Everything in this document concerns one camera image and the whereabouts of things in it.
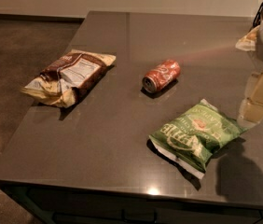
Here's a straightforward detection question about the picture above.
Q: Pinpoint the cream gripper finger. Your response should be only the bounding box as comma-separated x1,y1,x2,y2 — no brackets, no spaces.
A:
237,99,263,129

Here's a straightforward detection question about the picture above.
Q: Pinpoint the red coke can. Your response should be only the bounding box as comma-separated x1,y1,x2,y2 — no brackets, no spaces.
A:
142,60,181,93

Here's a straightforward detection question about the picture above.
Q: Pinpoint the pale snack bag in basket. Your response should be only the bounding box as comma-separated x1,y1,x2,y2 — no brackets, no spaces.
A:
235,26,259,51

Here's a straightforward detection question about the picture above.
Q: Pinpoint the green jalapeno chip bag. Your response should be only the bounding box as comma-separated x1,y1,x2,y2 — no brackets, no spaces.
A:
149,99,246,179

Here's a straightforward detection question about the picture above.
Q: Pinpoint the brown and cream chip bag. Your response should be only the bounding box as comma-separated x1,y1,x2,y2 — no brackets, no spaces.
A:
21,49,116,108

